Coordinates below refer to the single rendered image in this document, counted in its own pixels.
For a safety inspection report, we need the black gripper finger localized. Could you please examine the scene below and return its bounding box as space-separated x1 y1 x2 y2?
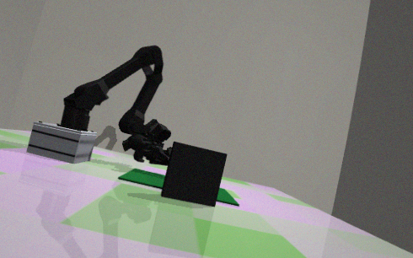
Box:
149 146 169 165
166 148 172 157

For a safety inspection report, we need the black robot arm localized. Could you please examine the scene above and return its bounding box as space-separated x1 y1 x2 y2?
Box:
58 46 171 152

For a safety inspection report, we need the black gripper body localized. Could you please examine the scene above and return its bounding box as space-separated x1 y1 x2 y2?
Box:
133 138 164 163

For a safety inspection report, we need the green circuit board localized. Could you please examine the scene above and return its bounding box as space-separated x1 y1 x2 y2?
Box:
117 169 240 206

